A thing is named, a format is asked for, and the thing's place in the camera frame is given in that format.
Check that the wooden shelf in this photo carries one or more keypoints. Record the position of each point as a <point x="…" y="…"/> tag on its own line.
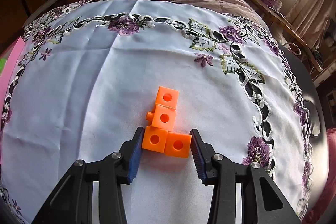
<point x="278" y="16"/>

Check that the pink-edged white tray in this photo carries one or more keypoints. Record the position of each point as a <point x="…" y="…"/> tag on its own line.
<point x="11" y="69"/>

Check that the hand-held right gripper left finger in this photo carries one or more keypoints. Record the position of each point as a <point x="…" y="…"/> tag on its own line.
<point x="135" y="158"/>

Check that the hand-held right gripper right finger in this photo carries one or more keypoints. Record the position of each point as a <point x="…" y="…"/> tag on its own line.
<point x="198" y="161"/>

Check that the beige curtain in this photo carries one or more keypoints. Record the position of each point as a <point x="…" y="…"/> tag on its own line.
<point x="309" y="3"/>

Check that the white embroidered floral tablecloth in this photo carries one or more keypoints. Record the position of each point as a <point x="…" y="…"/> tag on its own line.
<point x="105" y="69"/>

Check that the person's pink fuzzy garment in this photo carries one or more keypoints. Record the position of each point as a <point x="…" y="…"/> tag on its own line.
<point x="331" y="142"/>

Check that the orange linked cubes block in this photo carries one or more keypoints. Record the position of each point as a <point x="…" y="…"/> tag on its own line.
<point x="161" y="117"/>

